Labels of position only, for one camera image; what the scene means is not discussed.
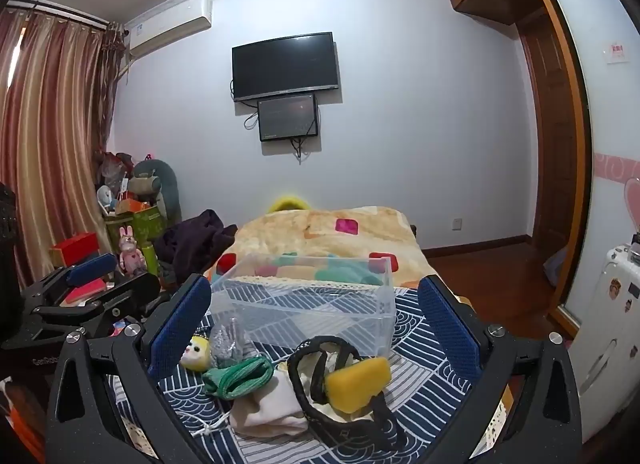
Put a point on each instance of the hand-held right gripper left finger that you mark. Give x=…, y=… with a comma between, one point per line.
x=182, y=321

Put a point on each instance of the small yellow-haired doll head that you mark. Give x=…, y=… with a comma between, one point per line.
x=194, y=353

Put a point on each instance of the blue white patterned cloth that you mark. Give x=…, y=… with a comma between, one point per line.
x=430, y=389

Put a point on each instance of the black mesh bag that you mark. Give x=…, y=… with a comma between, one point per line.
x=350, y=431

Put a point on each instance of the dark purple cloth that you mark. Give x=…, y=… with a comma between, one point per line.
x=200, y=241

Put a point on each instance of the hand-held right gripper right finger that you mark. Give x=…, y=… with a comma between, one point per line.
x=450, y=331

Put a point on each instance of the red box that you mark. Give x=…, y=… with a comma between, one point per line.
x=75, y=246

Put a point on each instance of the red orange bag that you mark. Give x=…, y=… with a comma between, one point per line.
x=17, y=419

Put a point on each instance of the curtain rail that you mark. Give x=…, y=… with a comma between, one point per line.
x=60, y=11

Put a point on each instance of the white suitcase with stickers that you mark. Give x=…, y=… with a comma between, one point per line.
x=610, y=344

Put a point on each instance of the yellow sponge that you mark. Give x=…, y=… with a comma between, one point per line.
x=357, y=384

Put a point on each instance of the pile of plastic bags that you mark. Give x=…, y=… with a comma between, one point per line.
x=114, y=179

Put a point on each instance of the brown wooden door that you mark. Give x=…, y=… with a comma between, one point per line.
x=552, y=154

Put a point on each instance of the beige blanket with coloured squares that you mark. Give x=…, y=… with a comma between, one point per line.
x=300, y=229

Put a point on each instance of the yellow plastic item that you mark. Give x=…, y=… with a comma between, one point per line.
x=289, y=203

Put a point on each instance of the white air conditioner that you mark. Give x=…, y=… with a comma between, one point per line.
x=170, y=29

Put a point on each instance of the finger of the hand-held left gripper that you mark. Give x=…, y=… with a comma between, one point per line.
x=132, y=291
x=92, y=268

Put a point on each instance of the red flat book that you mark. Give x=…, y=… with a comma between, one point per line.
x=87, y=291

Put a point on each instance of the pink bunny toy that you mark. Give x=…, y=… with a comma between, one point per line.
x=131, y=254

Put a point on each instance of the black wall television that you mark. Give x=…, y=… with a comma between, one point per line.
x=285, y=65

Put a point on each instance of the small black wall monitor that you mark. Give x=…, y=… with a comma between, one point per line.
x=287, y=116

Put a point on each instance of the white wall socket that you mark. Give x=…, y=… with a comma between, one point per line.
x=456, y=224

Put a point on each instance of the green knitted cloth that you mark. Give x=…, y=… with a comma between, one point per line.
x=235, y=378

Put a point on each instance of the white sliding wardrobe door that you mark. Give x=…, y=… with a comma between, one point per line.
x=590, y=109

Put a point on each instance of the green cardboard box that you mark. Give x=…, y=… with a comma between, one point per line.
x=142, y=226

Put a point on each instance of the clear plastic bag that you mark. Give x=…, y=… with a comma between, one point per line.
x=227, y=341

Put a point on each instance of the striped red beige curtain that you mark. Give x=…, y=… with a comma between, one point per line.
x=55, y=134

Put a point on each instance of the grey plush toy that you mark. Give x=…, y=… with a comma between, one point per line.
x=160, y=184

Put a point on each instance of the clear plastic storage box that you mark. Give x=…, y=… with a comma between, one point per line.
x=300, y=316

